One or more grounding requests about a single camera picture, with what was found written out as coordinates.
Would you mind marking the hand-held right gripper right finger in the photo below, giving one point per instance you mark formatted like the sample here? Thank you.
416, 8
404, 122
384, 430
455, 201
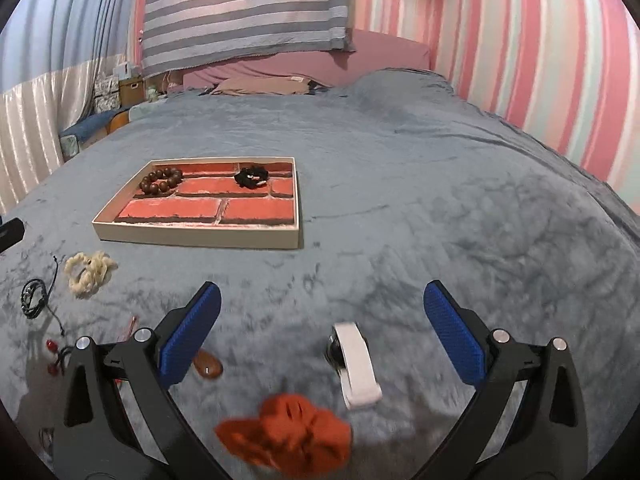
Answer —
452, 332

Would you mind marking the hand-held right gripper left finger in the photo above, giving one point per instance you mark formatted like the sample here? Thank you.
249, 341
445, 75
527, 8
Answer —
192, 330

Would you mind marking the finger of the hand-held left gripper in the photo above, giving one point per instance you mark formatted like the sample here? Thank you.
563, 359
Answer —
10, 234

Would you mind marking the brown wooden pendant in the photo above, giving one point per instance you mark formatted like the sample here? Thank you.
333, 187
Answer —
209, 367

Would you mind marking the cream braided scrunchie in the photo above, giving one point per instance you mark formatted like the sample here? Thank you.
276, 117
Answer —
95, 266

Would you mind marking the white band wristwatch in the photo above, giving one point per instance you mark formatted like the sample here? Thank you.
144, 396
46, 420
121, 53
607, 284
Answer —
357, 365

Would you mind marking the brick pattern tray box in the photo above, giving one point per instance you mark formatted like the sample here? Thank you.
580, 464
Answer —
200, 207

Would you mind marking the orange scrunchie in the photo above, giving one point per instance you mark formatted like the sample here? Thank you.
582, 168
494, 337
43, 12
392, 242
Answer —
290, 430

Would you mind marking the white satin curtain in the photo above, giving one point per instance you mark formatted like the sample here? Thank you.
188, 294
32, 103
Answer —
35, 125

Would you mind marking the blue folded cloth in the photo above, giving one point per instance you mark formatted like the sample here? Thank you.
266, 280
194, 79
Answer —
90, 127

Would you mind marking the grey-blue plush bed blanket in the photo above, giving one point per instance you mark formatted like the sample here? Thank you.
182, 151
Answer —
425, 200

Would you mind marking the black scrunchie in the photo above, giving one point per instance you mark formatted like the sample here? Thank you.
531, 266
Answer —
245, 178

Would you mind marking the cardboard storage box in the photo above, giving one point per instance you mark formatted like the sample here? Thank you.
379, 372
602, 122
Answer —
131, 91

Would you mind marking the blue sheer curtain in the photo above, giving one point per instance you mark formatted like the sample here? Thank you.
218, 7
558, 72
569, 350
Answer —
65, 15

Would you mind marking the beige pillow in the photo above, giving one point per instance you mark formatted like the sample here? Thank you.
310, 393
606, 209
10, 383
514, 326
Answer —
260, 85

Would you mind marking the pink headboard cushion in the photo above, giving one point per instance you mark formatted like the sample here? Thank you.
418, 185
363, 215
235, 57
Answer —
310, 62

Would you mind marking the grey striped hanging blanket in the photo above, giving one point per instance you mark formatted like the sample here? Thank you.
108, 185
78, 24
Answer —
240, 5

